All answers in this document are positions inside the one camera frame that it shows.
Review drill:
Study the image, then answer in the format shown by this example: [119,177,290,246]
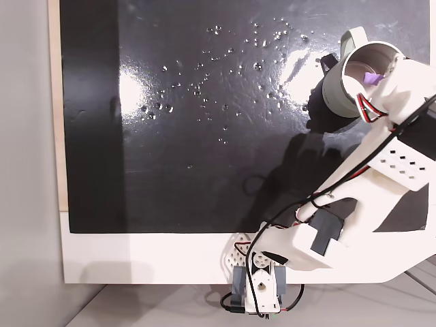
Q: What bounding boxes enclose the red black servo wires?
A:
[355,92,390,124]

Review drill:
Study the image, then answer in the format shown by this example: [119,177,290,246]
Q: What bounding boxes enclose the pale green steel mug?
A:
[320,26,407,121]

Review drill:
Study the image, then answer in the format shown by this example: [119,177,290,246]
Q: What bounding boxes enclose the black table mat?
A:
[59,0,431,235]

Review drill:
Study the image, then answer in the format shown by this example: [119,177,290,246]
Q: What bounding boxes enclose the grey table clamp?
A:
[230,265,288,307]

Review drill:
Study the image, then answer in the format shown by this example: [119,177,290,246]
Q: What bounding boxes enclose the purple pen grip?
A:
[362,70,382,87]

